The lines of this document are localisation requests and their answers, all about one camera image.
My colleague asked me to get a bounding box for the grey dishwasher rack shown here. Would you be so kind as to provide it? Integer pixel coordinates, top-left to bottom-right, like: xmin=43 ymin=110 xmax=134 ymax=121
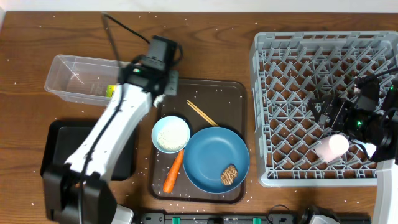
xmin=249 ymin=31 xmax=397 ymax=187

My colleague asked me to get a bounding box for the wooden chopstick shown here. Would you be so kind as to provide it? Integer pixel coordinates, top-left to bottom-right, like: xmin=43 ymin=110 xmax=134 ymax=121
xmin=187 ymin=99 xmax=221 ymax=128
xmin=187 ymin=100 xmax=218 ymax=126

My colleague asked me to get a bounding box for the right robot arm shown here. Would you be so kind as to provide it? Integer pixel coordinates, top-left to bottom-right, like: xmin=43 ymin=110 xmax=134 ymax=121
xmin=308 ymin=75 xmax=397 ymax=223

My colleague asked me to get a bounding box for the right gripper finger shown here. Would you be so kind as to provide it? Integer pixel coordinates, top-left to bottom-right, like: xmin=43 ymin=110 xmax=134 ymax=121
xmin=353 ymin=140 xmax=377 ymax=161
xmin=308 ymin=96 xmax=330 ymax=123

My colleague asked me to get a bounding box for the green snack wrapper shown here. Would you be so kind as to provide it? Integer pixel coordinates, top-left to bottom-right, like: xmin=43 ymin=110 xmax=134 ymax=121
xmin=105 ymin=85 xmax=116 ymax=98

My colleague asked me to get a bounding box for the large blue plate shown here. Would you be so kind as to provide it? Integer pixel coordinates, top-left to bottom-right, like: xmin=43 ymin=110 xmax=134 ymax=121
xmin=183 ymin=127 xmax=250 ymax=194

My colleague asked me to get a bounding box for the clear plastic bin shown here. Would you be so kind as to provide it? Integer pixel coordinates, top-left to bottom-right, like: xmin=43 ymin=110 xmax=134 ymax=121
xmin=44 ymin=55 xmax=119 ymax=106

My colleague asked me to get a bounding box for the light blue rice bowl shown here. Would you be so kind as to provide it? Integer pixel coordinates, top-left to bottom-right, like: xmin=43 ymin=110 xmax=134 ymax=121
xmin=151 ymin=116 xmax=190 ymax=154

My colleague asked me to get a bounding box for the black waste tray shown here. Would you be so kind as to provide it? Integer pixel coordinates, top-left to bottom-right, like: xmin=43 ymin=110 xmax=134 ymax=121
xmin=40 ymin=119 xmax=136 ymax=181

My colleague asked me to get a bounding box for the orange carrot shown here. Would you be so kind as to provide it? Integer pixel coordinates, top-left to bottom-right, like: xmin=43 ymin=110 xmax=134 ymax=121
xmin=163 ymin=149 xmax=184 ymax=194

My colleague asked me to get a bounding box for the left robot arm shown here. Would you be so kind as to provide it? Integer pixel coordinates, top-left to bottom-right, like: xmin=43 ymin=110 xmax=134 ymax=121
xmin=42 ymin=35 xmax=183 ymax=223

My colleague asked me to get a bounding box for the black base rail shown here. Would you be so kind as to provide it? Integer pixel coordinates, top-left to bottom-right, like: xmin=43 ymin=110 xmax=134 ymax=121
xmin=133 ymin=203 xmax=373 ymax=224

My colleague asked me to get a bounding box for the brown serving tray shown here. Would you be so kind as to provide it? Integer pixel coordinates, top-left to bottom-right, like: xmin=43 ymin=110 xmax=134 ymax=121
xmin=149 ymin=79 xmax=246 ymax=204

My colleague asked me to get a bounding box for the brown mushroom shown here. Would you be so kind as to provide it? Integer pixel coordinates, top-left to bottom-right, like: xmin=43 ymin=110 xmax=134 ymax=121
xmin=221 ymin=164 xmax=238 ymax=185

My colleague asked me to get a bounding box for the white napkin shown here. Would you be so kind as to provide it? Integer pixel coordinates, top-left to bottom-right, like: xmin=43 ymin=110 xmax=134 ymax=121
xmin=153 ymin=95 xmax=165 ymax=108

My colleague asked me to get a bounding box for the pink cup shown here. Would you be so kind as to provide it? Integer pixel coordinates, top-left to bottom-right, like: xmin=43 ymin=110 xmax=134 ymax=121
xmin=315 ymin=134 xmax=349 ymax=162

